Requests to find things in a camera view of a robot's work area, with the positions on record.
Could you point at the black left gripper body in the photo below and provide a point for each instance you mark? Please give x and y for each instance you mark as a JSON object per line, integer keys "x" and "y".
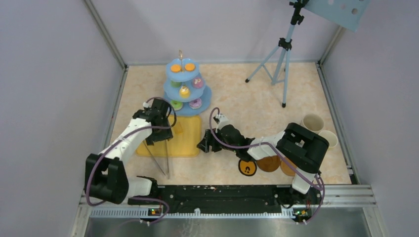
{"x": 159, "y": 135}

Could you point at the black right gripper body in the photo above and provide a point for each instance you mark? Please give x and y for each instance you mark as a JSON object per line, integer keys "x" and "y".
{"x": 218, "y": 145}

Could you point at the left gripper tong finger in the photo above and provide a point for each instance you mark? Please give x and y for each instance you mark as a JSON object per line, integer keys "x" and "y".
{"x": 154, "y": 159}
{"x": 167, "y": 160}

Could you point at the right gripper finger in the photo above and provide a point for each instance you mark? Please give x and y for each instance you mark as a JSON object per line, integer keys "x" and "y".
{"x": 209, "y": 135}
{"x": 205, "y": 146}

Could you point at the yellow serving tray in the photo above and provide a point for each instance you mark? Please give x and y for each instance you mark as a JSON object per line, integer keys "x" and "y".
{"x": 182, "y": 145}

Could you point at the green glazed donut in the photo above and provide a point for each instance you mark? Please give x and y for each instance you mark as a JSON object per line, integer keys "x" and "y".
{"x": 177, "y": 105}

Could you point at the green cupcake with topping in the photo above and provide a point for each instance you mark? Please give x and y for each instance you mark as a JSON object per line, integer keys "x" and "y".
{"x": 175, "y": 84}

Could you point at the yellow cupcake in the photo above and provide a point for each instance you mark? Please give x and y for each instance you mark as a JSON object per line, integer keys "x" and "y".
{"x": 184, "y": 91}

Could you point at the purple donut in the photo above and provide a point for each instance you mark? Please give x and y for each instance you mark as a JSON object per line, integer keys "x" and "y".
{"x": 195, "y": 104}

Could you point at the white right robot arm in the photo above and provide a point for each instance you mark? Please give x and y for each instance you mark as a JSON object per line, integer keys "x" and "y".
{"x": 295, "y": 145}

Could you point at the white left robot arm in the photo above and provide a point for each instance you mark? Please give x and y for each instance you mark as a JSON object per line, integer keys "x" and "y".
{"x": 105, "y": 173}

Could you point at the blue three-tier cake stand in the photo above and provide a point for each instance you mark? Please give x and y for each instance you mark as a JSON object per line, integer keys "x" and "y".
{"x": 185, "y": 78}

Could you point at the black and yellow round coaster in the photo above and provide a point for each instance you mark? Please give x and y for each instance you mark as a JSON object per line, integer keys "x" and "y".
{"x": 247, "y": 168}

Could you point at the dark brown wooden saucer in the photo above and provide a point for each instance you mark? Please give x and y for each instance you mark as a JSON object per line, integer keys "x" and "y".
{"x": 269, "y": 164}

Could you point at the light brown wooden coaster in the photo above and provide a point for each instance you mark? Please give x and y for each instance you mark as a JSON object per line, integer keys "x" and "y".
{"x": 286, "y": 169}

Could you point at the light blue tripod stand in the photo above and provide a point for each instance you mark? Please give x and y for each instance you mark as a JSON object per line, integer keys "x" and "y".
{"x": 281, "y": 72}

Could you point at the cream cup rear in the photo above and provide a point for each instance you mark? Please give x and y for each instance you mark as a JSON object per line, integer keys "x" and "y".
{"x": 313, "y": 122}

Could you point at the cream cup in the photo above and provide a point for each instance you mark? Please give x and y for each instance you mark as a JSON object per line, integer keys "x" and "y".
{"x": 330, "y": 137}
{"x": 313, "y": 122}

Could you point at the cream cup front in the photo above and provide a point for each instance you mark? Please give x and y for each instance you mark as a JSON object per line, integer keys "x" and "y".
{"x": 330, "y": 137}

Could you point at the light blue perforated panel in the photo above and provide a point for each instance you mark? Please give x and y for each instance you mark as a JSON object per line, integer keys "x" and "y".
{"x": 345, "y": 13}

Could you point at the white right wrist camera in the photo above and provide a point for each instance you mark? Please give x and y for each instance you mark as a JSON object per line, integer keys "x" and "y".
{"x": 221, "y": 120}

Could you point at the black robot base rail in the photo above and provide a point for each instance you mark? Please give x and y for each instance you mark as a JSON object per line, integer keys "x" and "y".
{"x": 271, "y": 194}

